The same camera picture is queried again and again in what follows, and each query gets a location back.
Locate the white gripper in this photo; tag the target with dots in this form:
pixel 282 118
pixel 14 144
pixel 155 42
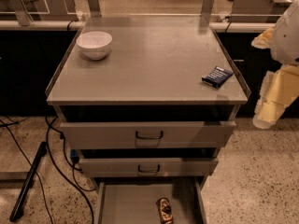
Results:
pixel 287 39

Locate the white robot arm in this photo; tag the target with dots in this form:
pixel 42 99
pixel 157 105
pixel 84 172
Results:
pixel 284 46

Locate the grey metal drawer cabinet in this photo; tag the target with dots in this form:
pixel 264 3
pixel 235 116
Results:
pixel 153 73

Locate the grey top drawer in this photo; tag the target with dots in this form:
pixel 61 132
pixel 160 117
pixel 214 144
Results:
pixel 163 134

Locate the grey drawer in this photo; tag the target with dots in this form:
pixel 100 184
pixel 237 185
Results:
pixel 133 200
pixel 163 134
pixel 148 167

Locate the grey middle drawer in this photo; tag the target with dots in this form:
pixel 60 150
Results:
pixel 148 167

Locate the grey bottom drawer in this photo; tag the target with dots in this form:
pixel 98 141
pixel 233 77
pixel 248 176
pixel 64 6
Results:
pixel 133 200

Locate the dark blue snack packet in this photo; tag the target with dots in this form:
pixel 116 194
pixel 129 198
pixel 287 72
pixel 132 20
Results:
pixel 217 77

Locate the white ceramic bowl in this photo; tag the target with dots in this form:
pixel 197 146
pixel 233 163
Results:
pixel 95 45

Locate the black bar on floor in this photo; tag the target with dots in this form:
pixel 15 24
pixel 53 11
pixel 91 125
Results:
pixel 17 209

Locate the white horizontal rail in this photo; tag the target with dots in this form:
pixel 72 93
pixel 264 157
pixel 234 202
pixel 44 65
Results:
pixel 234 27

